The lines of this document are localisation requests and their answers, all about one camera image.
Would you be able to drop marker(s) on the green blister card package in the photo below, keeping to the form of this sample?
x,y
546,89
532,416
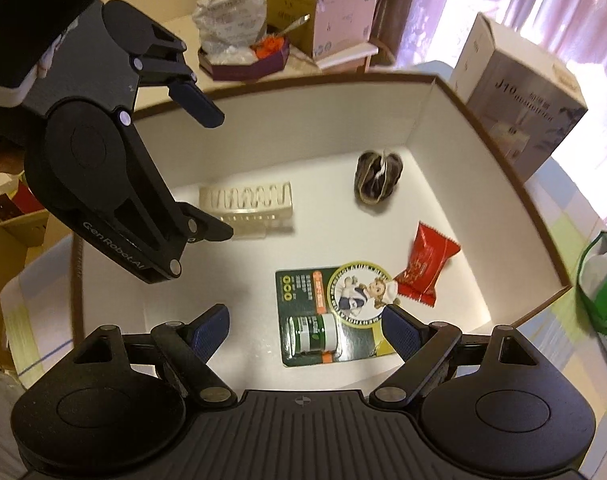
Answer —
x,y
303,285

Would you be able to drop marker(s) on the plain cardboard box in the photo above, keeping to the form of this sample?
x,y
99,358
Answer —
x,y
288,5

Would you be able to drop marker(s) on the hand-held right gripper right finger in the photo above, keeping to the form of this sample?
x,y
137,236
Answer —
x,y
401,334

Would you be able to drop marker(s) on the checkered cloth covered desktop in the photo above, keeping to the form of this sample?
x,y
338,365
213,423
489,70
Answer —
x,y
568,210

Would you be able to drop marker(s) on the dark red box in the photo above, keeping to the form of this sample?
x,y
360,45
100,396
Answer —
x,y
18,200

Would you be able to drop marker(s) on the open cardboard box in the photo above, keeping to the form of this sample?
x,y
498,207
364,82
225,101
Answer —
x,y
13,260

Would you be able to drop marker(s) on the purple hexagonal gift box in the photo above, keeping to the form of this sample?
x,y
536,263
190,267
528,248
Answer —
x,y
243,72

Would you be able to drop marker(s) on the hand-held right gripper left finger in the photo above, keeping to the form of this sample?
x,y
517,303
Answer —
x,y
213,329

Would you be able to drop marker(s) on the white appliance box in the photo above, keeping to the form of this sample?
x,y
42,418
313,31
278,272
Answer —
x,y
523,110

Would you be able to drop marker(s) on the red candy packet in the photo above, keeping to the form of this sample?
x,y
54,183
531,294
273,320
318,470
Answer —
x,y
426,260

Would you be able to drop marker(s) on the beige comb-shaped rack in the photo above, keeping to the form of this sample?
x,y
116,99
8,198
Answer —
x,y
248,197

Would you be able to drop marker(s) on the brown hair scrunchie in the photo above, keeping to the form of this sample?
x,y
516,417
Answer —
x,y
373,180

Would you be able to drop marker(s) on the brown cardboard box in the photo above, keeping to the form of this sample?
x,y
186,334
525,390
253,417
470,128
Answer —
x,y
323,220

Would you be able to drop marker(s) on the pink box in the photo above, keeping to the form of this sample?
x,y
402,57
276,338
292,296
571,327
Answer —
x,y
343,5

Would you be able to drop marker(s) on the metal spoon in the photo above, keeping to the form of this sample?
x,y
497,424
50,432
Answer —
x,y
296,22

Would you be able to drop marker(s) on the clear plastic bag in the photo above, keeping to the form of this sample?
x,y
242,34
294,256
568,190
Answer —
x,y
228,20

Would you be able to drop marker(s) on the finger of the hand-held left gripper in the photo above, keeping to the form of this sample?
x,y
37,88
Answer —
x,y
198,105
208,227

